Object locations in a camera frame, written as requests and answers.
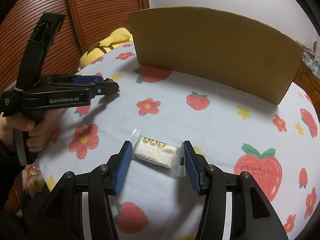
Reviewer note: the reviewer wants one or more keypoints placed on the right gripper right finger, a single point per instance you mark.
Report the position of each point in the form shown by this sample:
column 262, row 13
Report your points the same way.
column 253, row 216

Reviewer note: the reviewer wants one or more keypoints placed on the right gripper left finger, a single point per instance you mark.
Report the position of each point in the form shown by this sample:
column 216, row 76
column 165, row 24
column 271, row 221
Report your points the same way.
column 79, row 207

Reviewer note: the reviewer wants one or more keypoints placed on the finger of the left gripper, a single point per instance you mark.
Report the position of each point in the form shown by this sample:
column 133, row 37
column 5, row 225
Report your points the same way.
column 94, row 89
column 73, row 79

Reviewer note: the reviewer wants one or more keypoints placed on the small white nougat candy packet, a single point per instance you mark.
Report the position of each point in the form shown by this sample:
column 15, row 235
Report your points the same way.
column 159, row 153

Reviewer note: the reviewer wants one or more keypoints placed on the gold brown foil snack packet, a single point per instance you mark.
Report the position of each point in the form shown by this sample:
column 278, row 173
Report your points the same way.
column 110, row 86

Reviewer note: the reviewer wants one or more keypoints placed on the person's left hand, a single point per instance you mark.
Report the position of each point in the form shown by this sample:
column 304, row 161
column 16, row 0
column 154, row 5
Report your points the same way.
column 38, row 133

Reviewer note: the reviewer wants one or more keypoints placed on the yellow plush toy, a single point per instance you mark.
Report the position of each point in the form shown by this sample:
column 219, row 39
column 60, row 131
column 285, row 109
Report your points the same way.
column 95, row 51

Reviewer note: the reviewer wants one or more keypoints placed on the floral strawberry bed sheet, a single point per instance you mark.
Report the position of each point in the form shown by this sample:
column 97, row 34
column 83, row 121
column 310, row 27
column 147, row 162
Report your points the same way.
column 234, row 130

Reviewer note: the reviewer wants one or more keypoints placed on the wooden side cabinet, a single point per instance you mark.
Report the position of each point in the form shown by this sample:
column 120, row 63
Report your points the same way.
column 306, row 80

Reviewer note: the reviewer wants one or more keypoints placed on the brown cardboard box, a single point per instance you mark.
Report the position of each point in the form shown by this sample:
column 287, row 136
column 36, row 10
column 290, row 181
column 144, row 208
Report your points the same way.
column 217, row 45

